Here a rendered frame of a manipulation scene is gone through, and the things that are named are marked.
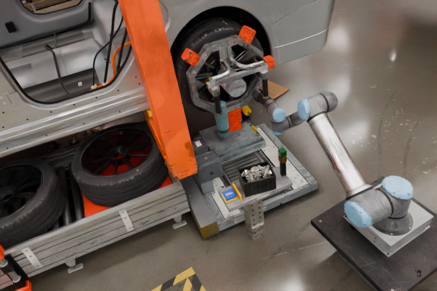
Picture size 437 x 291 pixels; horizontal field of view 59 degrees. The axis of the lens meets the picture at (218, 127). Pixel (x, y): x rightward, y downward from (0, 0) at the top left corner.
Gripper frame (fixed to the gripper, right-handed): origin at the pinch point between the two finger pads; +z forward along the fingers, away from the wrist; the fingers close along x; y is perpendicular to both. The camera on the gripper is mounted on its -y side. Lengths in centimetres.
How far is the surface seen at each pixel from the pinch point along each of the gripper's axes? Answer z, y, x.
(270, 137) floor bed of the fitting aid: 5, 49, -30
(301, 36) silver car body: 4, 11, 51
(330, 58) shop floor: 97, 144, 54
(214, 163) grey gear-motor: -31, -16, -52
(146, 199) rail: -40, -52, -89
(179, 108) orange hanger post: -48, -75, -19
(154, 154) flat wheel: -15, -50, -69
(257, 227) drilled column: -75, 8, -64
